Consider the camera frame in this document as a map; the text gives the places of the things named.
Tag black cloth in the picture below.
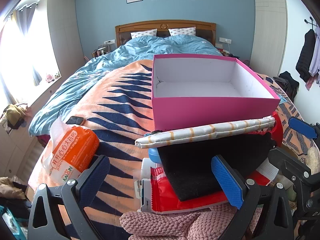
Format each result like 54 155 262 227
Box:
160 132 275 202

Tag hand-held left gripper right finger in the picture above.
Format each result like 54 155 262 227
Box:
211 154 294 240

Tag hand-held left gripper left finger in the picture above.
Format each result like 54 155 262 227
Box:
27 155 110 240

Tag pink flower ornament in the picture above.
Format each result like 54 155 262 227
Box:
46 71 60 83

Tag yellow brown clothes pile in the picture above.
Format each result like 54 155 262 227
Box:
0 103 32 130

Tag blue tissue packet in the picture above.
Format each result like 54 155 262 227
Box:
276 90 289 105

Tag striped zip pouch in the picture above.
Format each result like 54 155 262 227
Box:
134 116 275 150

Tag black coat hook rack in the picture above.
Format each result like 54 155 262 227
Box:
304 17 318 28

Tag wooden nightstand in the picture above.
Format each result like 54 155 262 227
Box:
221 49 250 65

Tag smartphone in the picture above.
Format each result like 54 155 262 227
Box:
65 116 85 125

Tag wooden headboard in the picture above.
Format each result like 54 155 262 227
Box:
115 20 217 49

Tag beige wardrobe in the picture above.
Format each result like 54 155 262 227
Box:
250 0 287 77

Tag grey curtain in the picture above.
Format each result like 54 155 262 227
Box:
14 2 43 85

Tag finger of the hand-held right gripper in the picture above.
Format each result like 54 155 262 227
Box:
269 147 313 188
288 116 318 139

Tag white printed carton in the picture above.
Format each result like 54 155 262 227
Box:
134 157 164 212

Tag black jacket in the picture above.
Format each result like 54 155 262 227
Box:
296 29 317 82

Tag orange patterned blanket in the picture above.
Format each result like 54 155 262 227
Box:
27 59 320 240

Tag red plastic object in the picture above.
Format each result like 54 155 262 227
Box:
271 111 284 147

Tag blue floral duvet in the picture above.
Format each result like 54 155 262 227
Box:
29 35 223 137

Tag red foil packet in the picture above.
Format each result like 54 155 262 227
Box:
150 166 230 214

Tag orange and white plastic bag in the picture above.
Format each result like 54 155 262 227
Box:
41 120 100 187

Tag pink cardboard box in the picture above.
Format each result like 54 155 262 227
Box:
151 54 281 132

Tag dark clothes pile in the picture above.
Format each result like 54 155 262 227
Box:
272 71 300 103

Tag blue plastic case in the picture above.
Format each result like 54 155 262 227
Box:
148 147 163 164

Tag cluster of cosmetic bottles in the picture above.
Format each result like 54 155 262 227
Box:
91 44 112 58

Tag pink knitted cloth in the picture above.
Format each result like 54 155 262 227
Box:
119 201 253 240

